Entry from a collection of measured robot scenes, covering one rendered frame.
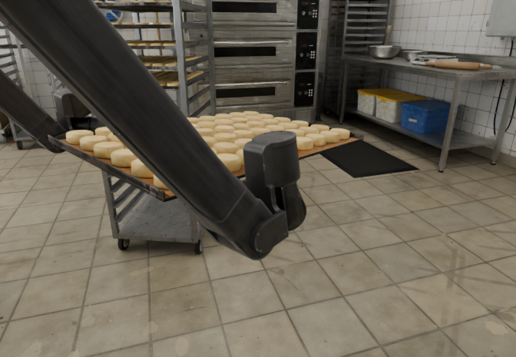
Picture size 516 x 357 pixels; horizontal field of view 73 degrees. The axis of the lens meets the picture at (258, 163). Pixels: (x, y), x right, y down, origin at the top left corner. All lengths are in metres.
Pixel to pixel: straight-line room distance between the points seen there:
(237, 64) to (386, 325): 3.05
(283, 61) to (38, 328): 3.31
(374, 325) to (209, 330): 0.72
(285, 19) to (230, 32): 0.62
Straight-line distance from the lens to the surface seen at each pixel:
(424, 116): 3.85
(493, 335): 1.93
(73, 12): 0.30
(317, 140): 0.79
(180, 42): 1.66
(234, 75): 3.99
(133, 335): 1.73
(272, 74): 4.12
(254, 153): 0.42
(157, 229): 2.09
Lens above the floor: 1.21
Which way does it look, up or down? 21 degrees down
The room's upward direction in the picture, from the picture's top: straight up
